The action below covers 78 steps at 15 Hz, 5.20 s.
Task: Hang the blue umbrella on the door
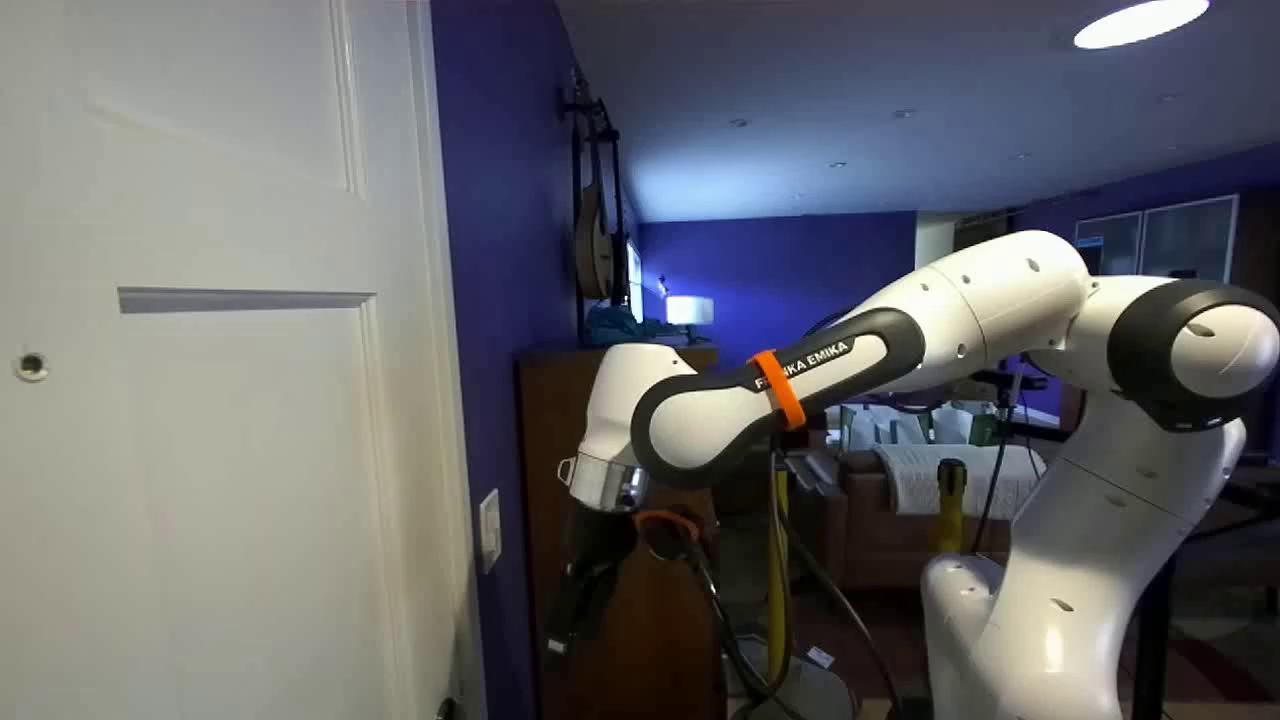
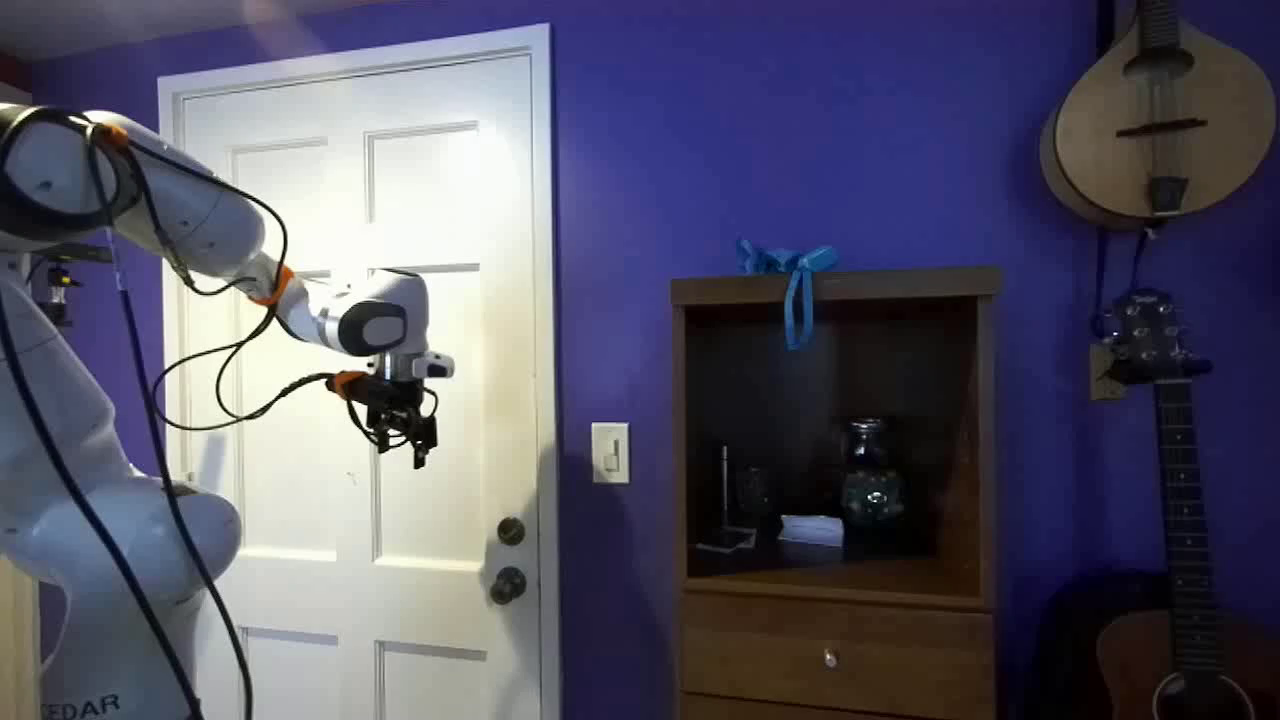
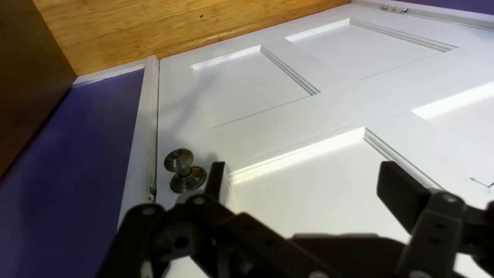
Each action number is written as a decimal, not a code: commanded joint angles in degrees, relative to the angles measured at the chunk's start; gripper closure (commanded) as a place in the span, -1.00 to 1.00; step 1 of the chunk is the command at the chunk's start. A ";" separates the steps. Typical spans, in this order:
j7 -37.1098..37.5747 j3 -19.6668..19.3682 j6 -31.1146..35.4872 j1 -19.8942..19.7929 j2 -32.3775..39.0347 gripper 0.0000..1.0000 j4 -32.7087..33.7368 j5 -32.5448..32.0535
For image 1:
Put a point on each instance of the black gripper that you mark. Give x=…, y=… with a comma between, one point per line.
x=587, y=581

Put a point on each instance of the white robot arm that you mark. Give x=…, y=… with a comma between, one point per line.
x=1164, y=369

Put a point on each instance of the white panel door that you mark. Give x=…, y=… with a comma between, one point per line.
x=243, y=485

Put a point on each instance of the door peephole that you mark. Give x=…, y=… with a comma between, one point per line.
x=33, y=367

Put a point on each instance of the brown wooden cabinet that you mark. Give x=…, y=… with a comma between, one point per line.
x=650, y=648

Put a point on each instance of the yellow stand pole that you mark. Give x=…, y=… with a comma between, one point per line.
x=779, y=575

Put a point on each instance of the white table lamp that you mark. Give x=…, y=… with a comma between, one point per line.
x=690, y=310

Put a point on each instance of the white framed window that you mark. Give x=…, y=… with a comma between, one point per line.
x=1194, y=243

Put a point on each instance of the round ceiling light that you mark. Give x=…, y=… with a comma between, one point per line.
x=1138, y=23

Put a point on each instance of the white wall light switch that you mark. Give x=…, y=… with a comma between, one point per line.
x=490, y=530

